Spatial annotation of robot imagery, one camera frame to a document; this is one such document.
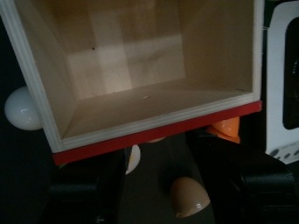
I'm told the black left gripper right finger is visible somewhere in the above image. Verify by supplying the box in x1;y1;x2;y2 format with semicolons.
186;130;299;224

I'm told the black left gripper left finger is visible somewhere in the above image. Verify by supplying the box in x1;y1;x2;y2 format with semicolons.
39;147;128;224

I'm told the wooden drawer with red front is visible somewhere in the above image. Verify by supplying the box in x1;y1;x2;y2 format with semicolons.
0;0;267;167

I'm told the white toy egg half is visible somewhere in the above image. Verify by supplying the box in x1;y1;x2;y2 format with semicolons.
124;144;143;176

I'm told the brown toy egg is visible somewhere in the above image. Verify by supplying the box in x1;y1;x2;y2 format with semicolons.
170;176;211;219

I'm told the orange toy carrot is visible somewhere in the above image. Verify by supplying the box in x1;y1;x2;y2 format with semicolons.
204;115;242;144

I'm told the white and grey kitchen scale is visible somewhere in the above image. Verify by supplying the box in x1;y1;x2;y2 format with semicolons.
266;0;299;165

